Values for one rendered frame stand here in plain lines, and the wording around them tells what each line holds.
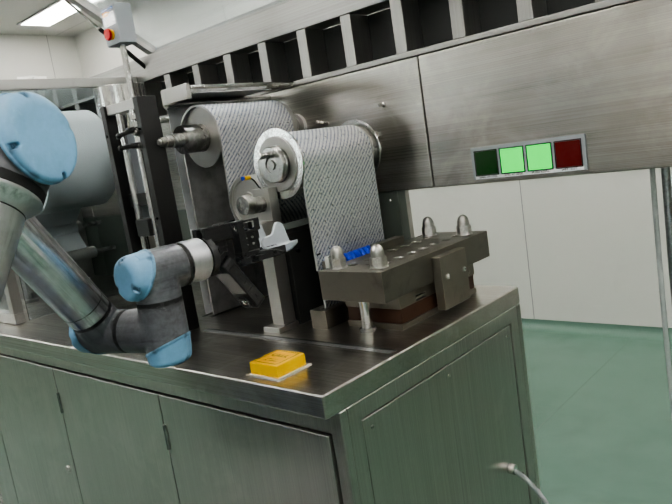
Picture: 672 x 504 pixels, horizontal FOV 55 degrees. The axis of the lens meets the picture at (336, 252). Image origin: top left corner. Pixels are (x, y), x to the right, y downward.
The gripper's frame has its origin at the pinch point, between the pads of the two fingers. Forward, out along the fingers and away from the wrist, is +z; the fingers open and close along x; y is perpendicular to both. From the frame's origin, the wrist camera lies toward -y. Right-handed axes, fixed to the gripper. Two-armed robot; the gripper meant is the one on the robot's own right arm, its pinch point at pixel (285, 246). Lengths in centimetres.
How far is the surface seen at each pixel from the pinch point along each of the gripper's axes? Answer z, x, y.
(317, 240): 9.3, 0.2, -0.7
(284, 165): 5.8, 2.3, 15.6
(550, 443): 139, 20, -108
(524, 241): 274, 88, -52
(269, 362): -17.7, -10.0, -16.9
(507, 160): 40, -29, 9
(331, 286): 4.3, -6.4, -9.3
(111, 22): 9, 59, 59
